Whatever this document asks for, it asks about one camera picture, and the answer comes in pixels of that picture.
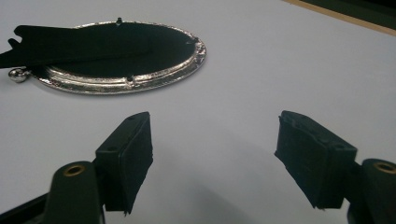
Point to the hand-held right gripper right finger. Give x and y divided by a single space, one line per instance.
314 155

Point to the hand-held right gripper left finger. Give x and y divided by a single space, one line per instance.
124 161

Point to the silver oval photo frame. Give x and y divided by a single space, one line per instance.
124 53

